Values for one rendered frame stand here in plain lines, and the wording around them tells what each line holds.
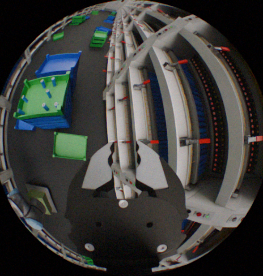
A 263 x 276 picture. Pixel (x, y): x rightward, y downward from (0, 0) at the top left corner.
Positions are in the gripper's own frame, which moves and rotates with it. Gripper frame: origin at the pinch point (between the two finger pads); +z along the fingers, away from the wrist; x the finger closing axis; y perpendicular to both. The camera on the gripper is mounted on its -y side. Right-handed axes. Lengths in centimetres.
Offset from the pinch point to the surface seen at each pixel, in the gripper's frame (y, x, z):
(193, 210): 20.6, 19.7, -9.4
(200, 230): 27.8, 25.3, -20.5
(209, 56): -22.0, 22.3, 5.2
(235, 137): -2.7, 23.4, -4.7
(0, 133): -11, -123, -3
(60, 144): 26, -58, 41
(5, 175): 23, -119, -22
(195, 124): 0.5, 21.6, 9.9
